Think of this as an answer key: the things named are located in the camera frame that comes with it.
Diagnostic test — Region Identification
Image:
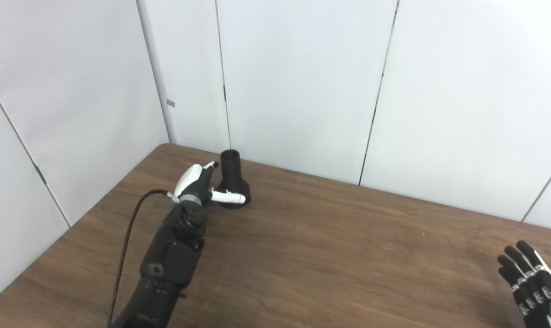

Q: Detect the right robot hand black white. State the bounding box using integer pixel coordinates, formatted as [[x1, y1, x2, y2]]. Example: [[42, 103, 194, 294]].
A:
[[497, 241, 551, 328]]

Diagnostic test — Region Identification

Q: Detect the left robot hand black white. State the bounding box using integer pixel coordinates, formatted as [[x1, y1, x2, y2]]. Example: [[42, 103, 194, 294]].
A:
[[173, 161, 247, 206]]

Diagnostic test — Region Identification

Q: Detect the black funnel-shaped nozzle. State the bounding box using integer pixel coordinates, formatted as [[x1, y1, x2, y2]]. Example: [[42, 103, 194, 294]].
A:
[[217, 149, 252, 209]]

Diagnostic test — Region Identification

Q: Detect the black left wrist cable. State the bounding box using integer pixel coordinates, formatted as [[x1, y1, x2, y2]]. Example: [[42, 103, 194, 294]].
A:
[[107, 189, 181, 328]]

